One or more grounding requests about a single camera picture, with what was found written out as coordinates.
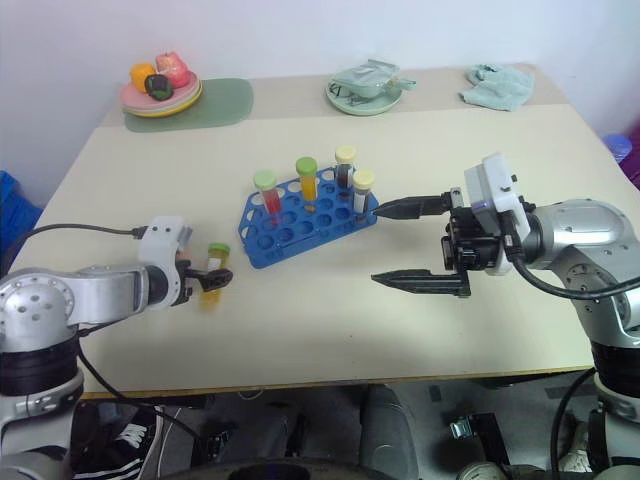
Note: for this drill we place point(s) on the grey rounded chair part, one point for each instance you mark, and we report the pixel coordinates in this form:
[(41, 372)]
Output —
[(387, 435)]

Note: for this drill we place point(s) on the yellow liquid tube green cap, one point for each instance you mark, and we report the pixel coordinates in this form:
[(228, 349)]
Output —
[(216, 300)]

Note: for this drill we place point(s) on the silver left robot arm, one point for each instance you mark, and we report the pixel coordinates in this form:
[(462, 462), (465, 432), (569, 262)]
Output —
[(45, 305)]

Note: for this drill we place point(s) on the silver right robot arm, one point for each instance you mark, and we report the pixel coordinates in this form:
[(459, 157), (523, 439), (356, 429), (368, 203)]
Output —
[(590, 250)]

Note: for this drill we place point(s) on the pale green plastic pouch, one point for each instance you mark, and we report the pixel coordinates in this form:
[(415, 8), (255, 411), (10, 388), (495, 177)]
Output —
[(365, 77)]

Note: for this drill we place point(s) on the small metal clamp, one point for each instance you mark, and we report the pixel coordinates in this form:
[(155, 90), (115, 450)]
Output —
[(461, 429)]

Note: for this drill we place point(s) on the purple container blue lid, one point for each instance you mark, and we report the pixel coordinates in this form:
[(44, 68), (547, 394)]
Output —
[(625, 155)]

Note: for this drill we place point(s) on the teal cloth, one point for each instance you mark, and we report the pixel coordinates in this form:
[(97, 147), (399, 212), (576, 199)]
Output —
[(497, 87)]

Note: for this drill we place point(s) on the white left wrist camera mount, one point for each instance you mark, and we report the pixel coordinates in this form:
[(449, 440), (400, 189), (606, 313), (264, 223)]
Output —
[(160, 240)]

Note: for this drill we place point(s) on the orange liquid tube green cap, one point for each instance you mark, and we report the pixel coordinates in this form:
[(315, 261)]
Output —
[(308, 187)]

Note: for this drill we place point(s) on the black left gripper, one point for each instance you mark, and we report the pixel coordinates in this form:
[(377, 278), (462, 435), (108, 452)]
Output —
[(183, 293)]

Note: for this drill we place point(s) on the dark red tube yellow cap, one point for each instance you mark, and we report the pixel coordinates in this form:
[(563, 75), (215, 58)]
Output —
[(344, 175)]

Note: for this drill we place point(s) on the blue test tube rack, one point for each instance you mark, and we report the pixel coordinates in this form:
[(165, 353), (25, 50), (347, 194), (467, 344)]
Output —
[(300, 232)]

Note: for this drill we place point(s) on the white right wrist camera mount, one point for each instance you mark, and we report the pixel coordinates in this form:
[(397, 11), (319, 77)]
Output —
[(492, 190)]

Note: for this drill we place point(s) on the red liquid tube green cap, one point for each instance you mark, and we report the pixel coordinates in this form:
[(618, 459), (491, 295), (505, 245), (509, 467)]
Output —
[(272, 200)]

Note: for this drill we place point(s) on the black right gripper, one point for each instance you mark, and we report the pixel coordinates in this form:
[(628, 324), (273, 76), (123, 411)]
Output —
[(472, 240)]

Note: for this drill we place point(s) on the green placemat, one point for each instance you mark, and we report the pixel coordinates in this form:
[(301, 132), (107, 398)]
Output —
[(225, 102)]

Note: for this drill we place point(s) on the light green plate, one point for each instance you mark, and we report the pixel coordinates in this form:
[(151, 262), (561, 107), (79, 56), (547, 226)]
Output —
[(362, 104)]

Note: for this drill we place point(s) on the grey white shoe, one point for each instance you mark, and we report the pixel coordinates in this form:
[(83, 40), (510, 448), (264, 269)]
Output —
[(576, 447)]

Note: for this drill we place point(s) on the black shoe white stripes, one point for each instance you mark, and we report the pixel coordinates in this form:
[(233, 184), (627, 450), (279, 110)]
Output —
[(125, 440)]

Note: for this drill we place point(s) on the orange toy fruit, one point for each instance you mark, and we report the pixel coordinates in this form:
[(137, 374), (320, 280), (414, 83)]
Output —
[(141, 76)]

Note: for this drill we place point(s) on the blue plastic crate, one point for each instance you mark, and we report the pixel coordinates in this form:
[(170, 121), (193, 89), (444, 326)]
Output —
[(15, 210)]

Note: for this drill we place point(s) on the dark toy mangosteen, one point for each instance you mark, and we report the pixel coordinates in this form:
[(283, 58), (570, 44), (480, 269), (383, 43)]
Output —
[(159, 87)]

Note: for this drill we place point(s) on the stack of pastel plates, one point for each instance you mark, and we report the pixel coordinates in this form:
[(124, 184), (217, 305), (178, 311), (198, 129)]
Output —
[(160, 105)]

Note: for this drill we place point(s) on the white black tube yellow cap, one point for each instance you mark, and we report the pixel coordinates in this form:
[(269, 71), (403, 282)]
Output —
[(362, 197)]

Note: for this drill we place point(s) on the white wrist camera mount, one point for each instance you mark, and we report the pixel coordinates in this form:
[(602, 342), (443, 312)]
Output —
[(492, 190), (160, 240)]

